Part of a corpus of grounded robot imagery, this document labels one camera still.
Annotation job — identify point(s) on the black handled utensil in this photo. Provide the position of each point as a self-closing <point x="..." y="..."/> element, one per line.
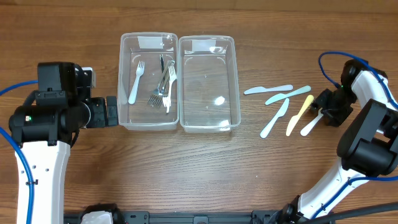
<point x="162" y="63"/>

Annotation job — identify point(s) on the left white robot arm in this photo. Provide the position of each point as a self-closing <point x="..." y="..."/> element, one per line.
<point x="43" y="131"/>

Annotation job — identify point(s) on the yellow plastic knife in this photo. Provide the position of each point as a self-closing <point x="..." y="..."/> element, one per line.
<point x="294" y="119"/>

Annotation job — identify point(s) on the teal plastic knife upper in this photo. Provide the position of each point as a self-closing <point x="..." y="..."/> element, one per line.
<point x="281" y="96"/>

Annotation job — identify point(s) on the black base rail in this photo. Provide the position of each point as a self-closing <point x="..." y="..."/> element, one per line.
<point x="144" y="217"/>

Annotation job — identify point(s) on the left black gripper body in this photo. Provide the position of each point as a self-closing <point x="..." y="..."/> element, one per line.
<point x="112" y="111"/>

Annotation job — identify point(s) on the white plastic fork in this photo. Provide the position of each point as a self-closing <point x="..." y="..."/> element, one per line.
<point x="139" y="72"/>
<point x="167" y="99"/>

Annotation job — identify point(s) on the light teal plastic knife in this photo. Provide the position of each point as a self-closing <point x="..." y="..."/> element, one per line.
<point x="281" y="112"/>

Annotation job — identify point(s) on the metal fork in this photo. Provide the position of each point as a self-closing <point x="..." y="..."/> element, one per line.
<point x="154" y="99"/>
<point x="164" y="84"/>

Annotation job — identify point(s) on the white plastic knife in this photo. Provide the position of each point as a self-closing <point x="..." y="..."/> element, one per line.
<point x="307" y="129"/>

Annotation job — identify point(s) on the left clear plastic container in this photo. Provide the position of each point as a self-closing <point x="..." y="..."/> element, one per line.
<point x="145" y="46"/>

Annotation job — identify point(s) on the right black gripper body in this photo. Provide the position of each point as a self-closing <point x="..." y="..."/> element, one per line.
<point x="328" y="107"/>

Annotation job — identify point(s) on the right clear plastic container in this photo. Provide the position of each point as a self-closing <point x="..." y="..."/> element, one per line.
<point x="208" y="86"/>

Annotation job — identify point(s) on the pale blue plastic knife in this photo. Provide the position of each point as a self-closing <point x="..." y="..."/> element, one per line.
<point x="261" y="89"/>

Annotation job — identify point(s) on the clear plastic container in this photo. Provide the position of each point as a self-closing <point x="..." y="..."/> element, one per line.
<point x="145" y="46"/>
<point x="208" y="86"/>

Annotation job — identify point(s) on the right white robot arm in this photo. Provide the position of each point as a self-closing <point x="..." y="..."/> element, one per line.
<point x="366" y="151"/>

